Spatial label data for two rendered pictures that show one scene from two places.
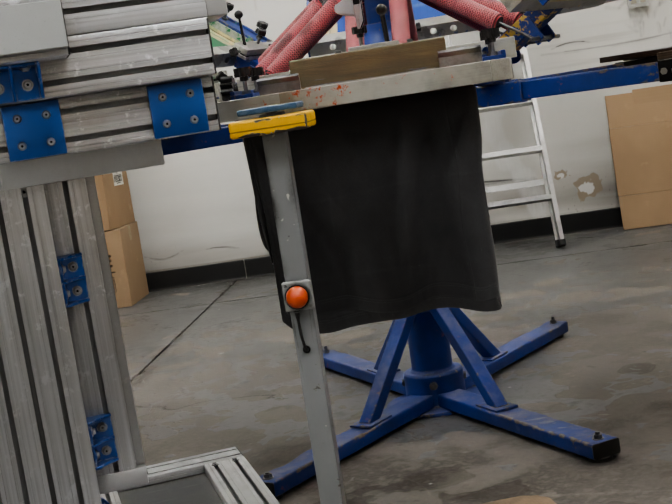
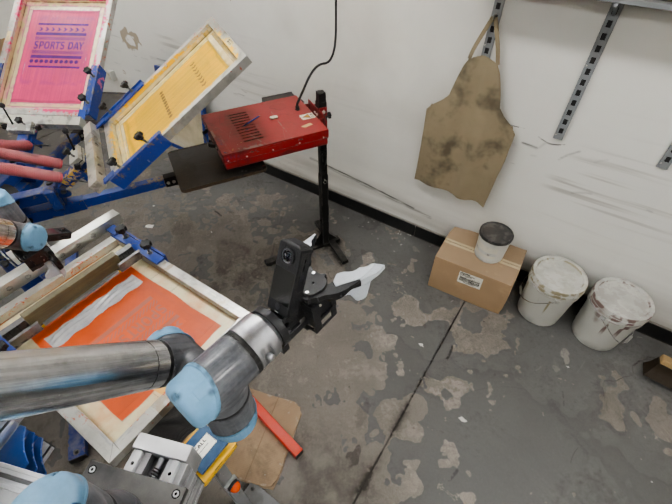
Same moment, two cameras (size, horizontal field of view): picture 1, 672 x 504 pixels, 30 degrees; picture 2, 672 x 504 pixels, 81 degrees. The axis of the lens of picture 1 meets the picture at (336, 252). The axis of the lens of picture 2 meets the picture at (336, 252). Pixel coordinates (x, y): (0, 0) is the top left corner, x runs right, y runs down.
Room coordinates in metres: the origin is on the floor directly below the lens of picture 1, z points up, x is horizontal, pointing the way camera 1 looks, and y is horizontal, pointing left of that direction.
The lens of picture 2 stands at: (1.60, 0.23, 2.16)
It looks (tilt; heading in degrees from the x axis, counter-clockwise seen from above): 46 degrees down; 297
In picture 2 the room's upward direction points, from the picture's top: straight up
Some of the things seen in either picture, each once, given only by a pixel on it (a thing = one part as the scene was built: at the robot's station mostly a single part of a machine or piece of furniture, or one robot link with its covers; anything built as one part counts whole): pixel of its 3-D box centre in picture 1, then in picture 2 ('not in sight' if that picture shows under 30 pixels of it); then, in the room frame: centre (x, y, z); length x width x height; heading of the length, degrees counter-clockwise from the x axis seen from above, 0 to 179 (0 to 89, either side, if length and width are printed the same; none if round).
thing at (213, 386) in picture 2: not in sight; (214, 380); (1.86, 0.09, 1.65); 0.11 x 0.08 x 0.09; 78
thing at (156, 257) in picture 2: (493, 67); (139, 249); (2.86, -0.42, 0.98); 0.30 x 0.05 x 0.07; 173
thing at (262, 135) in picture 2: not in sight; (267, 128); (2.86, -1.37, 1.06); 0.61 x 0.46 x 0.12; 53
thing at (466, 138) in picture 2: not in sight; (469, 118); (1.89, -1.99, 1.06); 0.53 x 0.07 x 1.05; 173
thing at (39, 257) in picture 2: not in sight; (30, 248); (2.88, -0.11, 1.26); 0.09 x 0.08 x 0.12; 84
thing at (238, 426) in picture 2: not in sight; (222, 401); (1.88, 0.08, 1.56); 0.11 x 0.08 x 0.11; 168
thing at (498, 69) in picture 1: (365, 89); (117, 323); (2.66, -0.11, 0.97); 0.79 x 0.58 x 0.04; 173
